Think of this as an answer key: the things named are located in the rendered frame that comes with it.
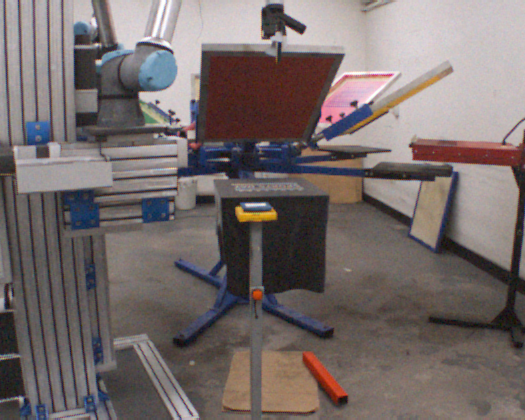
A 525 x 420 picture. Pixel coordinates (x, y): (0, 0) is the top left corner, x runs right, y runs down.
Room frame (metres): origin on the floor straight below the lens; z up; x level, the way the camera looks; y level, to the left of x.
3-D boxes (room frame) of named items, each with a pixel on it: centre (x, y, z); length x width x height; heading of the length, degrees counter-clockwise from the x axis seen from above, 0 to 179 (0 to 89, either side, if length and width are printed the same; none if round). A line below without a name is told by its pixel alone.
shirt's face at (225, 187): (2.35, -0.02, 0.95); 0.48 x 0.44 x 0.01; 9
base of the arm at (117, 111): (1.65, 0.45, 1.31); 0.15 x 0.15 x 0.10
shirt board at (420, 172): (3.21, -0.47, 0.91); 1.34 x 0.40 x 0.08; 69
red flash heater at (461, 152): (2.94, -1.17, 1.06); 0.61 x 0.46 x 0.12; 69
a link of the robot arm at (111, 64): (1.65, 0.44, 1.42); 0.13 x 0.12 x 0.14; 53
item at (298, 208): (2.12, -0.05, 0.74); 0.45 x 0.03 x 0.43; 99
